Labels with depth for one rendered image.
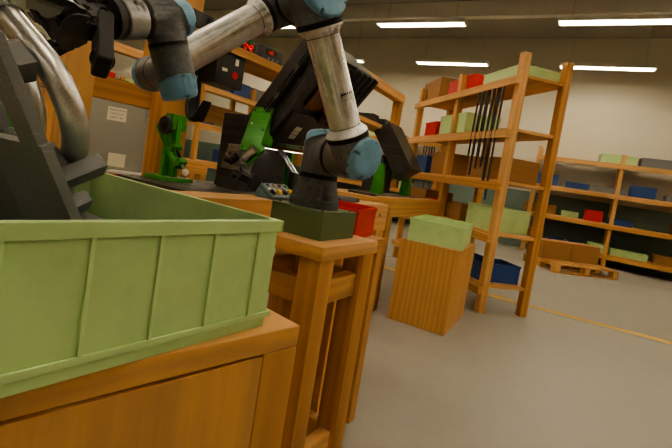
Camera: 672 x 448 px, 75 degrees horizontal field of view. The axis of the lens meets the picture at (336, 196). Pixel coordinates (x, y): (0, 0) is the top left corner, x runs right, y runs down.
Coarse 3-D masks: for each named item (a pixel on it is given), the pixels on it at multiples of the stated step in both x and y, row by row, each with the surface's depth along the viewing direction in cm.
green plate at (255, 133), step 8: (256, 112) 194; (264, 112) 192; (272, 112) 190; (256, 120) 193; (264, 120) 190; (248, 128) 194; (256, 128) 191; (264, 128) 189; (248, 136) 192; (256, 136) 190; (264, 136) 189; (272, 136) 195; (248, 144) 191; (256, 144) 188; (264, 144) 191
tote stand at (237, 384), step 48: (240, 336) 64; (288, 336) 70; (96, 384) 49; (144, 384) 54; (192, 384) 58; (240, 384) 65; (288, 384) 72; (0, 432) 43; (48, 432) 46; (96, 432) 50; (144, 432) 54; (192, 432) 60; (240, 432) 66
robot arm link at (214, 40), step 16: (256, 0) 107; (272, 0) 107; (224, 16) 104; (240, 16) 104; (256, 16) 106; (272, 16) 108; (208, 32) 100; (224, 32) 102; (240, 32) 104; (256, 32) 108; (192, 48) 98; (208, 48) 100; (224, 48) 103; (144, 64) 91; (144, 80) 92
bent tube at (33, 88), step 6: (30, 84) 59; (36, 84) 60; (30, 90) 59; (36, 90) 60; (30, 96) 60; (36, 96) 60; (42, 96) 61; (36, 102) 60; (42, 102) 61; (36, 108) 60; (42, 108) 61; (42, 114) 62; (42, 120) 62; (42, 126) 62
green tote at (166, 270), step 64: (128, 192) 93; (0, 256) 39; (64, 256) 43; (128, 256) 49; (192, 256) 56; (256, 256) 65; (0, 320) 40; (64, 320) 44; (128, 320) 50; (192, 320) 58; (256, 320) 68; (0, 384) 40
